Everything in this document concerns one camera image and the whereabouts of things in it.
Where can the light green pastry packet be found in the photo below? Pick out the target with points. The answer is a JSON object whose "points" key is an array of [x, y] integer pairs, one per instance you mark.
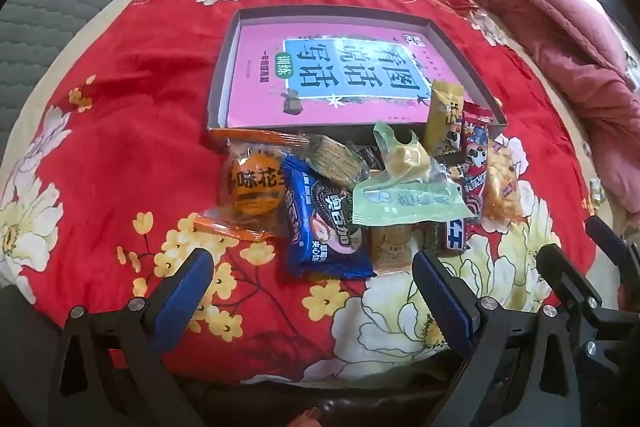
{"points": [[400, 202]]}

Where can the black television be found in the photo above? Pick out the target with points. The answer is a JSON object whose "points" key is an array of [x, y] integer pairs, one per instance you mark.
{"points": [[620, 4]]}

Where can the red lollipop packet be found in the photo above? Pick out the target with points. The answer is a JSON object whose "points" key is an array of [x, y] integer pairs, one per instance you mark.
{"points": [[475, 142]]}

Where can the red floral blanket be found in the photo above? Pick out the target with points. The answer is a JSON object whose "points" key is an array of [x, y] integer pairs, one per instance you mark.
{"points": [[125, 132]]}

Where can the yellow cartoon snack packet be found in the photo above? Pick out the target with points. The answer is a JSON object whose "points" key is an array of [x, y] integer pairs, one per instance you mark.
{"points": [[445, 112]]}

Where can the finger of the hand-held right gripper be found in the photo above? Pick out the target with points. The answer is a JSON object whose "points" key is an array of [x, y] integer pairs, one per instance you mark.
{"points": [[607, 239], [557, 272]]}

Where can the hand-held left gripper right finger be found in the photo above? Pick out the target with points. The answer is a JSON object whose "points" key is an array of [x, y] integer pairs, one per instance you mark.
{"points": [[445, 302]]}

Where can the grey cardboard box lid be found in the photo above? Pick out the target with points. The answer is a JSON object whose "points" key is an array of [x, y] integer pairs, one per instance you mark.
{"points": [[222, 77]]}

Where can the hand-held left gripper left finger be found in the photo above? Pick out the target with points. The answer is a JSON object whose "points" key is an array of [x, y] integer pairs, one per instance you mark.
{"points": [[185, 292]]}

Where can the pink quilt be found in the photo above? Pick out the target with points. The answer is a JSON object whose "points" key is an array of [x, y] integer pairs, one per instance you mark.
{"points": [[550, 32]]}

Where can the orange snack packet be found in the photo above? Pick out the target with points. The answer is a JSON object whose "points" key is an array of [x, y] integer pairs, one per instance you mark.
{"points": [[255, 187]]}

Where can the clear tan cake packet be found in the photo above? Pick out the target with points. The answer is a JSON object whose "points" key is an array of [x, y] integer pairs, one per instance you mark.
{"points": [[395, 247]]}

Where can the blue cookie packet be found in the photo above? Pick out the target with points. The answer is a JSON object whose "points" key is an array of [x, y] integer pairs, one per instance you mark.
{"points": [[320, 227]]}

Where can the clear rice cracker packet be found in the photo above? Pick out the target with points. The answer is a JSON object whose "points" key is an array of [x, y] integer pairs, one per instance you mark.
{"points": [[502, 182]]}

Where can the clear wafer biscuit packet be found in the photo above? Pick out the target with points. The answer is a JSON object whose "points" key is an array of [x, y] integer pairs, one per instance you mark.
{"points": [[332, 162]]}

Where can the small pale packets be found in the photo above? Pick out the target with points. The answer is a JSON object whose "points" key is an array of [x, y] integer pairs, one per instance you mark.
{"points": [[597, 193]]}

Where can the pink book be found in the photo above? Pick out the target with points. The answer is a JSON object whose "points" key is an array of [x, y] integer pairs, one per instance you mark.
{"points": [[350, 57]]}

